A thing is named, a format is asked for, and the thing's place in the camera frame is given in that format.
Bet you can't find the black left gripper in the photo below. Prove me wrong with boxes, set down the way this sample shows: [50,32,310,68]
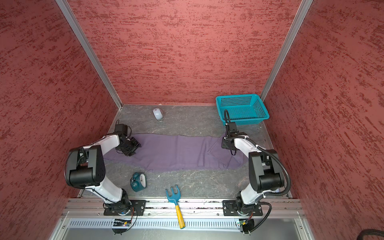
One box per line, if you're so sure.
[117,136,142,156]

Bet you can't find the purple trousers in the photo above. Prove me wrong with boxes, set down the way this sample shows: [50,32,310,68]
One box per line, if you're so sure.
[104,134,248,172]

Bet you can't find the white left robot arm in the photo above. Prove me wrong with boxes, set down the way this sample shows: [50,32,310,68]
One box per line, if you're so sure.
[64,134,141,216]

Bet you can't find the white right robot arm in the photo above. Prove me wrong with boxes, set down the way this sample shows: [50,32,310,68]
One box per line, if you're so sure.
[222,136,289,215]

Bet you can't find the teal tape dispenser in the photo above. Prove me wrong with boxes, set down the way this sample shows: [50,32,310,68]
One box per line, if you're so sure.
[130,172,147,192]

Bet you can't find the teal plastic mesh basket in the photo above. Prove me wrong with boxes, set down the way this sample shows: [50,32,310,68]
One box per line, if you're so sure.
[216,94,270,126]

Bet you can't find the white computer mouse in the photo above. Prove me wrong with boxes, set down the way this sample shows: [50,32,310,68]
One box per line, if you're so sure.
[153,108,164,122]

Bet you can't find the black corrugated cable conduit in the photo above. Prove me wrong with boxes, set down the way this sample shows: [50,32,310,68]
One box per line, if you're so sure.
[223,109,292,233]

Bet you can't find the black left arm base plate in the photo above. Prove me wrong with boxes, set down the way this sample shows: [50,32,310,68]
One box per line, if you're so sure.
[103,200,147,217]

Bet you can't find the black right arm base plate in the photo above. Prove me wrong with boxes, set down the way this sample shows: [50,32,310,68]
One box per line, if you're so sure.
[222,200,263,217]

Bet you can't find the blue garden fork yellow handle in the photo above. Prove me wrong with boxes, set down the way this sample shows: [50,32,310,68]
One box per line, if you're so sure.
[166,185,186,229]

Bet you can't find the aluminium front rail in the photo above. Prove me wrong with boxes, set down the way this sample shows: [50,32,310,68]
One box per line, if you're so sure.
[62,197,306,232]

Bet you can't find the left circuit board with wires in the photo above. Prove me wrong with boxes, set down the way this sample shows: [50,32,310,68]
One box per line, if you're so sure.
[112,207,138,235]

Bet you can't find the circuit board with wires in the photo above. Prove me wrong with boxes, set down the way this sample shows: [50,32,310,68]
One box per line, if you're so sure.
[239,213,255,235]
[112,207,138,235]

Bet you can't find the right circuit board with wires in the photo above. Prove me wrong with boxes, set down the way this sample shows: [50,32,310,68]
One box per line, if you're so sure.
[239,213,255,235]

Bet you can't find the aluminium corner post left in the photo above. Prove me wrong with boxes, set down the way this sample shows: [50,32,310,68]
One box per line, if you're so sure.
[56,0,124,111]

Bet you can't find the aluminium corner post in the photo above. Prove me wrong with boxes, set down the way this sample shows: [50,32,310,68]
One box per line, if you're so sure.
[260,0,313,102]
[56,0,124,111]

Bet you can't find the aluminium corner post right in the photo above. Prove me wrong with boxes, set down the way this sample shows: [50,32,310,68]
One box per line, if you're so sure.
[260,0,313,102]

